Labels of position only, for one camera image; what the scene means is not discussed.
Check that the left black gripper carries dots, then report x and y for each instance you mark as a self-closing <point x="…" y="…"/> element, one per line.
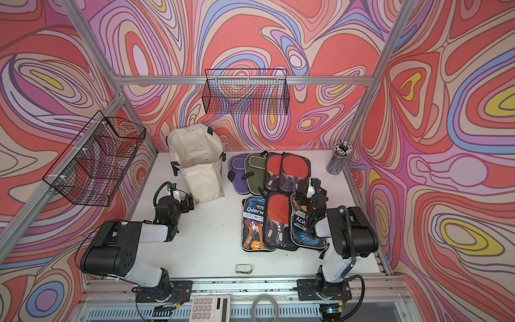
<point x="183" y="204"/>

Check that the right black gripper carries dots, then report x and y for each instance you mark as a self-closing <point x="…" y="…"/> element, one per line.
<point x="324" y="192"/>

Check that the clear red paddle case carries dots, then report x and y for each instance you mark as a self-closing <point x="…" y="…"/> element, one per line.
<point x="295" y="173"/>
<point x="273" y="170"/>

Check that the beige canvas tote bag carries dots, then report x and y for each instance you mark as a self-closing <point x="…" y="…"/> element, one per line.
<point x="197" y="153"/>

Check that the purple paddle case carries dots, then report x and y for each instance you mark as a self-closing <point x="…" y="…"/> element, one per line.
<point x="236" y="168"/>

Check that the olive green paddle case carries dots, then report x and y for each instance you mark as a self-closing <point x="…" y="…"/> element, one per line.
<point x="255" y="172"/>

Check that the clear case with orange balls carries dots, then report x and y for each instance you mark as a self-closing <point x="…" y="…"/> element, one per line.
<point x="252" y="228"/>

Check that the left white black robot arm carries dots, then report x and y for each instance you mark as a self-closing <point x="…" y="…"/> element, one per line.
<point x="113" y="251"/>

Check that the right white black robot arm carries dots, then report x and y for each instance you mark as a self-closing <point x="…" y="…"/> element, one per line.
<point x="346" y="229"/>

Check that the metal mesh pencil cup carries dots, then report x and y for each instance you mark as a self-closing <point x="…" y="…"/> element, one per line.
<point x="341" y="150"/>

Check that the white eraser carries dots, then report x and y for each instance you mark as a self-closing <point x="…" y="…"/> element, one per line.
<point x="244" y="269"/>

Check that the white pink calculator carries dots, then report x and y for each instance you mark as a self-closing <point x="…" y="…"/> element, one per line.
<point x="213" y="308"/>

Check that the grey tape roll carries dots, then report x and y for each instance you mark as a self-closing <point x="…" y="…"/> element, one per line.
<point x="265" y="301"/>

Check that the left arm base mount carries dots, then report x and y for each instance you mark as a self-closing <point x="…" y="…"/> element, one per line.
<point x="176" y="291"/>

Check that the back black wire basket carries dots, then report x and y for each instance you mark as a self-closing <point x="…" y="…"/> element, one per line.
<point x="243" y="91"/>

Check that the black wire basket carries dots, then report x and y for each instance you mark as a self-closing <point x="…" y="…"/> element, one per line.
<point x="99" y="164"/>
<point x="243" y="91"/>

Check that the left black wire basket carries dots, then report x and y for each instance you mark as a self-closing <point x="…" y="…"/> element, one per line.
<point x="99" y="164"/>

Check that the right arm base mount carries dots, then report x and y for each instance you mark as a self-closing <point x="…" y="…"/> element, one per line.
<point x="318" y="290"/>

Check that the aluminium front rail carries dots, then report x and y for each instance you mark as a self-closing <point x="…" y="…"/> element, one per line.
<point x="378" y="289"/>

